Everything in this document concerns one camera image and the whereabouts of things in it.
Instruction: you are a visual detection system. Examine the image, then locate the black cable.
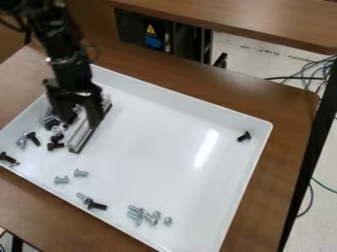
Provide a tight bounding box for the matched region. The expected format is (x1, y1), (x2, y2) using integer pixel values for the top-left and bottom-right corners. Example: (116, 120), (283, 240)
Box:
(263, 75), (327, 83)

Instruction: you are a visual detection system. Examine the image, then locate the black stand pole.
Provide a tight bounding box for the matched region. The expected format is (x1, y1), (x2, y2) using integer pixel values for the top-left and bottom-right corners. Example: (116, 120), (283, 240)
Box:
(275, 57), (337, 252)

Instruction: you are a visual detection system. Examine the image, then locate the wooden desk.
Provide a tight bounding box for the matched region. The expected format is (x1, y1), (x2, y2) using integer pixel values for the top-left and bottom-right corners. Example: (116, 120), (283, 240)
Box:
(106, 0), (337, 56)

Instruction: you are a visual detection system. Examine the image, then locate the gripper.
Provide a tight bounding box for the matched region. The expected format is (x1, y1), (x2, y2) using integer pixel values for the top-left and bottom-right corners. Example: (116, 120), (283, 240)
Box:
(40, 62), (108, 131)

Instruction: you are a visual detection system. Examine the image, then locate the black screw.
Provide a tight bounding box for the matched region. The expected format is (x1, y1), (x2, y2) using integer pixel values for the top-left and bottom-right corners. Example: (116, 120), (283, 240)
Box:
(236, 130), (253, 143)
(0, 151), (22, 167)

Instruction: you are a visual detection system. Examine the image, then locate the black equipment box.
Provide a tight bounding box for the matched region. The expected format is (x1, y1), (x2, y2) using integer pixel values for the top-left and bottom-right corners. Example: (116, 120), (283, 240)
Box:
(112, 8), (217, 65)

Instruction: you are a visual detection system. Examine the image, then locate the silver metal bar tool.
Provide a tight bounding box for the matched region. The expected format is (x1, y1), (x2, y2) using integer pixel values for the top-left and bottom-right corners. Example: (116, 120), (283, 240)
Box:
(64, 94), (113, 155)

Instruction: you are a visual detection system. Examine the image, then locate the white tray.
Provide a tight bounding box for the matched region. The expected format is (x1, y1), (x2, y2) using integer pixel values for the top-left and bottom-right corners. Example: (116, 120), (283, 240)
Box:
(0, 63), (274, 252)

